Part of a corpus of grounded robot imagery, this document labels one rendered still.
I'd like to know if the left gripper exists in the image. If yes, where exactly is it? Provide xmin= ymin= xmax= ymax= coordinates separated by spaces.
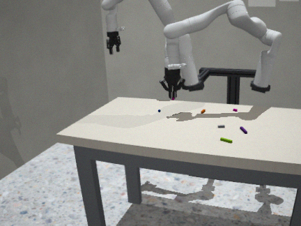
xmin=160 ymin=68 xmax=185 ymax=99

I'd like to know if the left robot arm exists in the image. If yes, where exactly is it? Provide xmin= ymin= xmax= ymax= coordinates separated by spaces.
xmin=164 ymin=0 xmax=282 ymax=87

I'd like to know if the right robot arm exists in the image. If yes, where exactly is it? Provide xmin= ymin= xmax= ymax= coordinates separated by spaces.
xmin=102 ymin=0 xmax=199 ymax=86

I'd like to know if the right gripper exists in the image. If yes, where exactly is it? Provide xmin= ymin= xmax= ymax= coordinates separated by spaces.
xmin=107 ymin=31 xmax=121 ymax=55

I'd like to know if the purple rod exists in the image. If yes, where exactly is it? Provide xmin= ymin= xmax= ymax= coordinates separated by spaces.
xmin=240 ymin=126 xmax=247 ymax=134

